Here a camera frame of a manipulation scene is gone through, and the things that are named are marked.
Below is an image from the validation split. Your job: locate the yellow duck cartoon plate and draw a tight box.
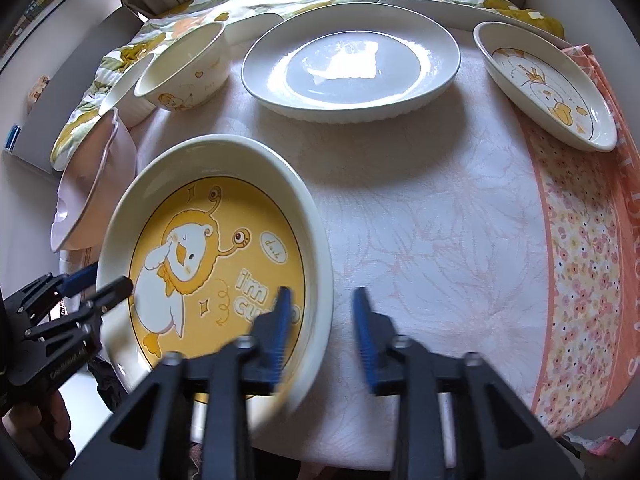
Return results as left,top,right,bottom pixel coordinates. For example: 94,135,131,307
98,133,334,431

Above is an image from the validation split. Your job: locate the person hand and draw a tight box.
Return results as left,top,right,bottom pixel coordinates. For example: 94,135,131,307
2,391,76,479

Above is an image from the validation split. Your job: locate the framed houses picture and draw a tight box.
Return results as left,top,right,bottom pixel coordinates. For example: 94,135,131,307
1,0,67,70

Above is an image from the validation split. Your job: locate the cream duck print bowl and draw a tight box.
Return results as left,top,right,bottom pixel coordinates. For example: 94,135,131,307
134,23,231,112

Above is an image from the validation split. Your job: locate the small duck print dish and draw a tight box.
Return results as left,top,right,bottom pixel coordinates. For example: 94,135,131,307
473,22,617,153

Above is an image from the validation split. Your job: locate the floral green yellow duvet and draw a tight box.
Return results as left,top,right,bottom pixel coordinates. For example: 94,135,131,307
49,0,564,171

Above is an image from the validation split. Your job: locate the grey bed headboard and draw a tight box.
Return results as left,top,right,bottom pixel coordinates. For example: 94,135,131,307
6,6,142,176

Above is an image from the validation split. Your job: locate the white ribbed ramekin bowl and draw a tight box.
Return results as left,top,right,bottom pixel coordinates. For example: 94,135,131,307
99,54,156,129

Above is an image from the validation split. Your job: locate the pink square handled bowl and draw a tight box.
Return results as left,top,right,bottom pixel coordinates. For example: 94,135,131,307
50,108,137,252

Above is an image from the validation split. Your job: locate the blue white box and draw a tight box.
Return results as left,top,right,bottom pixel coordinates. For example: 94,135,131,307
4,125,22,153

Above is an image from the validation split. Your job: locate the plain white round plate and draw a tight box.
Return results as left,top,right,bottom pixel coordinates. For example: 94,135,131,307
241,3,461,124

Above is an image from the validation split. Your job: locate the white floral tablecloth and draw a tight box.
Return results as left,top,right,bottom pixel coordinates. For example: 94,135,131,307
132,30,549,470

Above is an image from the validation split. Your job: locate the orange floral cloth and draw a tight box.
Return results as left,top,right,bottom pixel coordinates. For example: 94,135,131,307
518,44,639,436

